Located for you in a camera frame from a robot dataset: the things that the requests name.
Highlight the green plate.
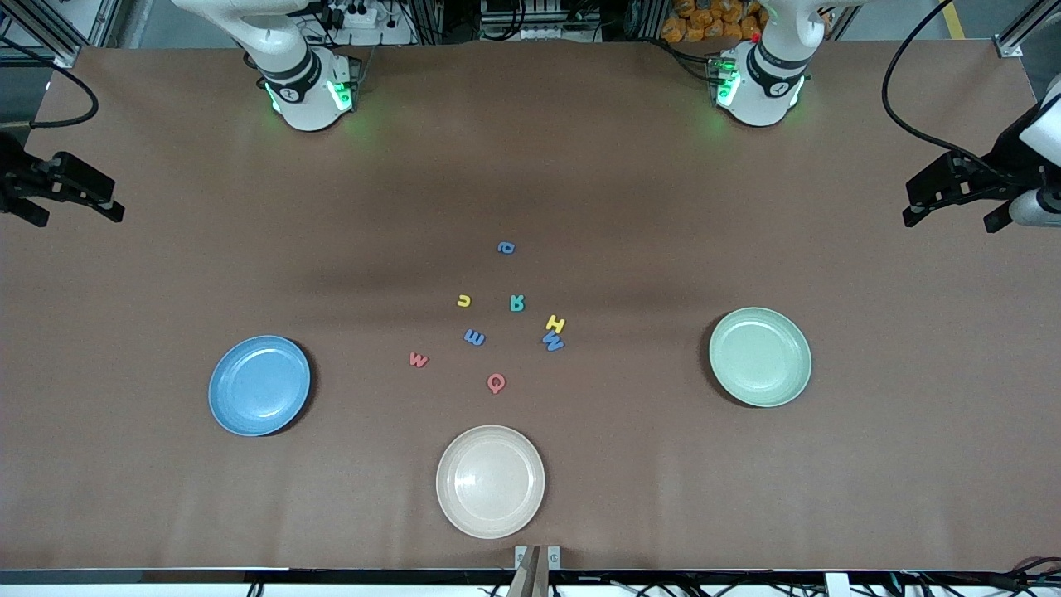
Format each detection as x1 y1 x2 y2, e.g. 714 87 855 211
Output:
709 307 813 408

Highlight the blue plate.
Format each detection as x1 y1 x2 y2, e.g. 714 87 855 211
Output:
208 335 312 437

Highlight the orange packets pile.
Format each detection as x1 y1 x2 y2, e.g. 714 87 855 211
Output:
661 0 763 44

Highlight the white power strip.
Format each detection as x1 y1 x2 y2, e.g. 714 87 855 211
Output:
319 2 378 30

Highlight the metal equipment rack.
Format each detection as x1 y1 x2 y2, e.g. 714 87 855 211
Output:
479 0 603 42

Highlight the beige plate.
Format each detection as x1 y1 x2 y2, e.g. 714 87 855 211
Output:
436 425 546 540

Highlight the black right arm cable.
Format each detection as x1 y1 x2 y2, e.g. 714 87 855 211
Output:
0 37 99 129

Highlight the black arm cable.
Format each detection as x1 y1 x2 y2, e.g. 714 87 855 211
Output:
0 37 99 129
881 0 1008 167

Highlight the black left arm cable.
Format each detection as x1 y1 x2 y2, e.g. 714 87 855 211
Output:
881 0 1008 167

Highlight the aluminium frame profile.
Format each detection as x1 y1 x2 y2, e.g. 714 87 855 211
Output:
997 0 1061 59
0 0 125 69

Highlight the cable bundle under table edge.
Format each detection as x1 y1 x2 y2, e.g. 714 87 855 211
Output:
891 557 1061 597

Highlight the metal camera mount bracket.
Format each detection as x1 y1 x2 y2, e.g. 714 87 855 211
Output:
514 545 562 597

